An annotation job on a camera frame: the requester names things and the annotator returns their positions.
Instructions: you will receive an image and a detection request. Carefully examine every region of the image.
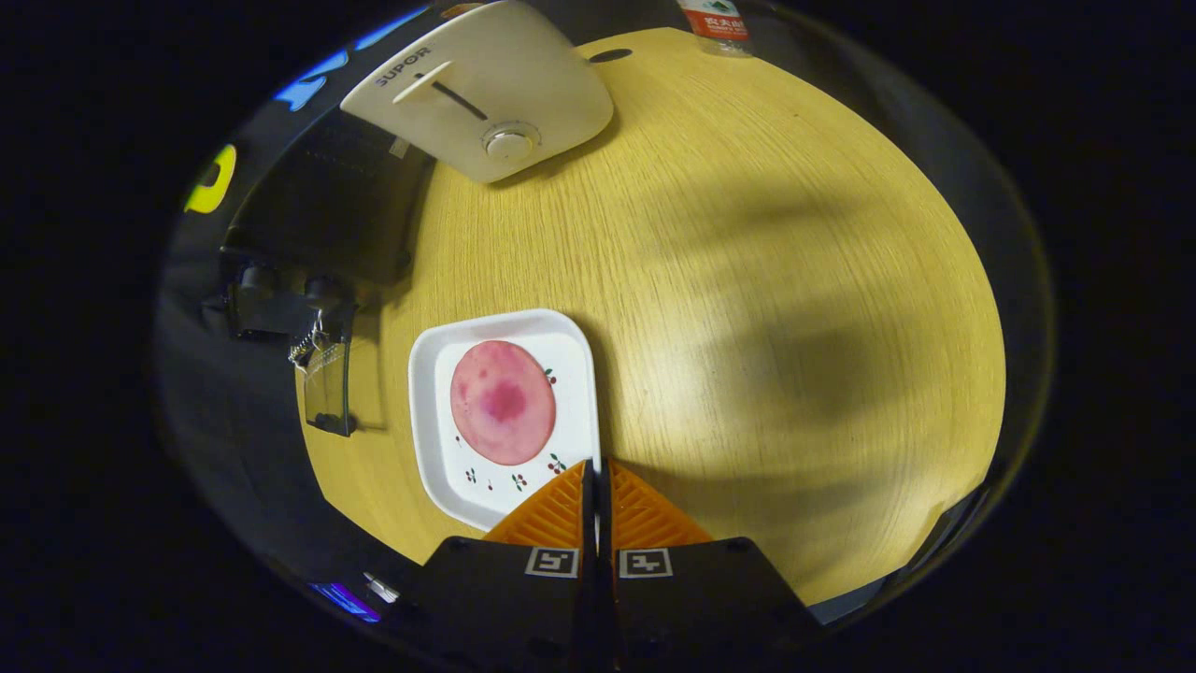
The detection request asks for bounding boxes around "white pop-up toaster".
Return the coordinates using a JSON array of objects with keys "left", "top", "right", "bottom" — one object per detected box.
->
[{"left": 339, "top": 0, "right": 616, "bottom": 184}]

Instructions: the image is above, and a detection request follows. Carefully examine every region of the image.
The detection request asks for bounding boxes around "black toaster oven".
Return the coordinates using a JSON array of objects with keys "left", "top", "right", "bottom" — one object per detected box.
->
[{"left": 201, "top": 103, "right": 440, "bottom": 438}]

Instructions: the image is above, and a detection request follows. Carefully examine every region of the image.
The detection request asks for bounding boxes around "white square plate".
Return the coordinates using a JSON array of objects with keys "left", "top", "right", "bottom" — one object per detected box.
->
[{"left": 408, "top": 308, "right": 602, "bottom": 534}]

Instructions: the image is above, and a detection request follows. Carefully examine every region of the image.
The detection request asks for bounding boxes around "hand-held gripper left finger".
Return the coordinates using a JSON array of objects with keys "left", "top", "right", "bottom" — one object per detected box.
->
[{"left": 388, "top": 458, "right": 599, "bottom": 673}]

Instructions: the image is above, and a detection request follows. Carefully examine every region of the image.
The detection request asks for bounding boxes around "clear water bottle red label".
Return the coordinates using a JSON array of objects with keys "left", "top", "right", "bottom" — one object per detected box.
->
[{"left": 675, "top": 0, "right": 756, "bottom": 59}]

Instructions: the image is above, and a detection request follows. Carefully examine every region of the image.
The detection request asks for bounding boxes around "pink round food slice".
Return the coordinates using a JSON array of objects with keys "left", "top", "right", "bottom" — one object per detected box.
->
[{"left": 449, "top": 340, "right": 558, "bottom": 466}]

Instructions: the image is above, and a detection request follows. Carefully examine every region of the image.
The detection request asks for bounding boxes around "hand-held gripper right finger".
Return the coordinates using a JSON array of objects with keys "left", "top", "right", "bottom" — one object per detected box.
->
[{"left": 598, "top": 456, "right": 828, "bottom": 670}]

